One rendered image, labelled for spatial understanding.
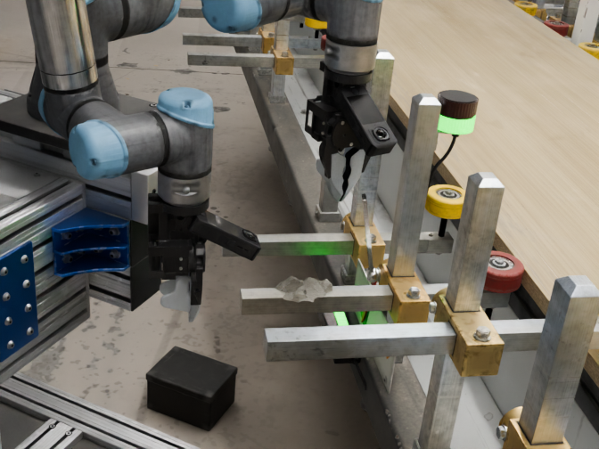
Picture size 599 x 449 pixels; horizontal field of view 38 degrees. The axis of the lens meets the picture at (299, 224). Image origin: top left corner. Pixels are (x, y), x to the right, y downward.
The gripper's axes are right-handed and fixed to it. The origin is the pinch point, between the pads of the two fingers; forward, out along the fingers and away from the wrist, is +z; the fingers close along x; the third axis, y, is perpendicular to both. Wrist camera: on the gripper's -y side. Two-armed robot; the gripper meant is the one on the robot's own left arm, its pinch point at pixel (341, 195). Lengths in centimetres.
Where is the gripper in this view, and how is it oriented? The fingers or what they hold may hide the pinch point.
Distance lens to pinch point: 136.3
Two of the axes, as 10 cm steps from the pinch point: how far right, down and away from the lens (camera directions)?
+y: -5.0, -4.4, 7.5
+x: -8.6, 1.7, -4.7
